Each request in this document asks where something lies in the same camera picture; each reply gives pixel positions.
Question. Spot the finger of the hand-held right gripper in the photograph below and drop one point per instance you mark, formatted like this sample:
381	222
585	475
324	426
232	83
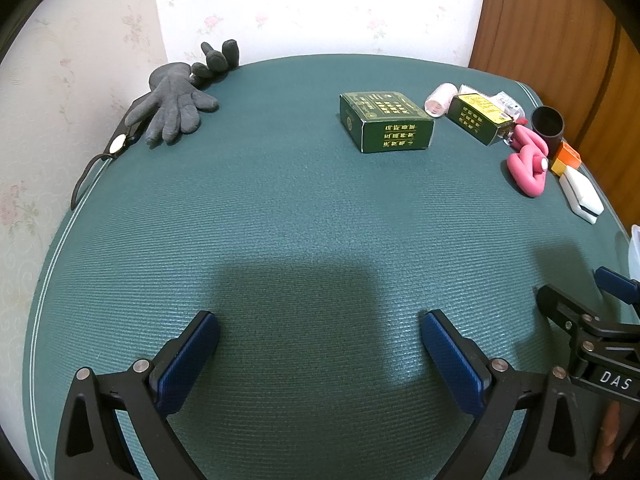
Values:
620	285
565	305

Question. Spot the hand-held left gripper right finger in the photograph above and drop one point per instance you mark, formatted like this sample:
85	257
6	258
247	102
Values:
452	360

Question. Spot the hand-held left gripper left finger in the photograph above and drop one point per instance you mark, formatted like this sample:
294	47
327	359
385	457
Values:
187	360

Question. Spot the clear plastic basin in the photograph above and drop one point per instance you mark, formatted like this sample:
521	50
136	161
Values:
636	245

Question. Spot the orange and yellow box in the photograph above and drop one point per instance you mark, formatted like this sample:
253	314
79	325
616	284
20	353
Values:
567	157

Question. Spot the pink hand grip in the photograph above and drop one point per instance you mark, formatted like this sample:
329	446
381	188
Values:
525	165

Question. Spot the green box with yellow label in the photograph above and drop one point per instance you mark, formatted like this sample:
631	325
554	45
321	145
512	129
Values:
475	115

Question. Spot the pink hair roller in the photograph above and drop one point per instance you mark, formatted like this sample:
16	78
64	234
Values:
440	100

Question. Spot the large dark green box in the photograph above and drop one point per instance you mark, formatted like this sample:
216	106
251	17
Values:
385	125

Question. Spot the person's right hand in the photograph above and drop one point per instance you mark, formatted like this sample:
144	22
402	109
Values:
609	435

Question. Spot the black plastic cup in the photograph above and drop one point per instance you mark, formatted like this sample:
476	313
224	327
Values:
547	130

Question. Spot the green textured mat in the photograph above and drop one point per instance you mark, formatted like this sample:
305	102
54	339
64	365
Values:
300	210

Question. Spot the white and red packet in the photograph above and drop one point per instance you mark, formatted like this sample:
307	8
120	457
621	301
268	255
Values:
510	105

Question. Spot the brown wooden wardrobe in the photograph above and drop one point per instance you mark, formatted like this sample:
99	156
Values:
550	35

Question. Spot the grey knit glove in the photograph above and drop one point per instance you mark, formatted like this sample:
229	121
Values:
217	60
172	100

